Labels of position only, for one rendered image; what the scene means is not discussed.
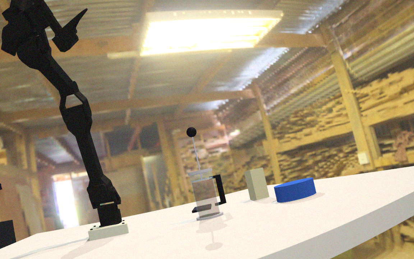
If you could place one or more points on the glass french press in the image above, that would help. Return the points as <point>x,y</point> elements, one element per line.
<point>204,190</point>

